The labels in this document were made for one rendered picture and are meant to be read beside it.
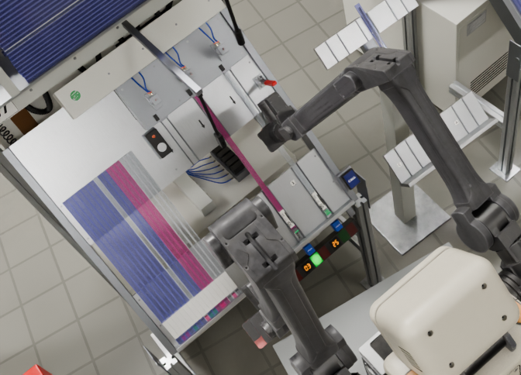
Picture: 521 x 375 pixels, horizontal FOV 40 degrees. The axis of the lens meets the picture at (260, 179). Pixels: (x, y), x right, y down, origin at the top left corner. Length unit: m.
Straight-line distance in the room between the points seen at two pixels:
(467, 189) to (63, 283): 2.11
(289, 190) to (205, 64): 0.44
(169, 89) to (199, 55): 0.12
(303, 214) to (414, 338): 0.91
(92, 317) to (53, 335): 0.17
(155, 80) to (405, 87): 0.75
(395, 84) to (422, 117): 0.08
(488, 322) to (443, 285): 0.10
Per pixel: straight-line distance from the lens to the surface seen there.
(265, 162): 2.36
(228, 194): 2.32
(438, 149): 1.39
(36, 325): 3.14
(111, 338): 2.96
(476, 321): 1.28
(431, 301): 1.24
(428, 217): 2.88
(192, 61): 1.89
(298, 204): 2.05
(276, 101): 1.79
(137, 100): 1.86
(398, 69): 1.35
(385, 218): 2.88
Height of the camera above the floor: 2.53
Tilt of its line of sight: 55 degrees down
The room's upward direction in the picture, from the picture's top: 22 degrees counter-clockwise
